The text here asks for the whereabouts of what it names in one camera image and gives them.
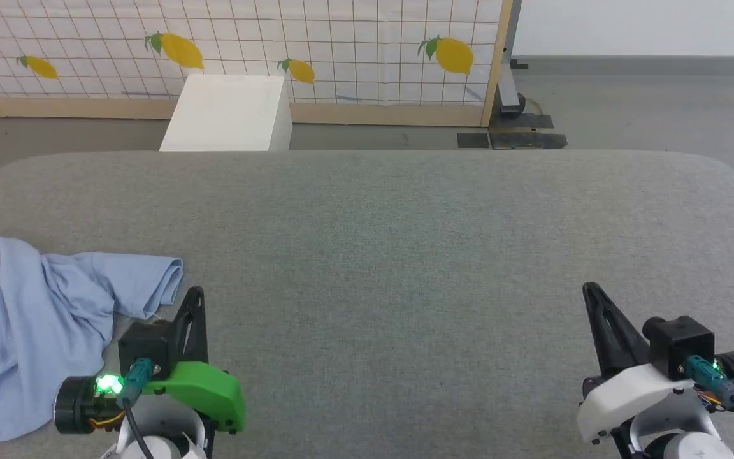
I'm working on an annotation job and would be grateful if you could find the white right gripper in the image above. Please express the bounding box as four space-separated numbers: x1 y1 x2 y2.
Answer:
576 282 693 444

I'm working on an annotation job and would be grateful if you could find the light blue t-shirt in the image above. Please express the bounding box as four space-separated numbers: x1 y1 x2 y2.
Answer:
0 229 184 443

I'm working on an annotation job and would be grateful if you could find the right arm teal plug cable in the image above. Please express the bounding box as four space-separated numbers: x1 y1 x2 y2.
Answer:
687 356 734 448

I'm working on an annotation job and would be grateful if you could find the left arm teal plug cable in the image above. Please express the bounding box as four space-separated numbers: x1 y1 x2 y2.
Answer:
117 358 155 459

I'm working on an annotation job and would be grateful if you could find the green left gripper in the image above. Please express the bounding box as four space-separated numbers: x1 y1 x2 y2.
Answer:
144 288 247 434

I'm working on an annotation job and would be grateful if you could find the white rectangular box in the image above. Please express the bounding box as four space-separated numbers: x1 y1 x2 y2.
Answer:
159 74 293 152

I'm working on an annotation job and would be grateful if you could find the arm teal plug cable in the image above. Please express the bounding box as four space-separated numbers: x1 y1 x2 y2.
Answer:
687 356 734 448
117 358 155 459

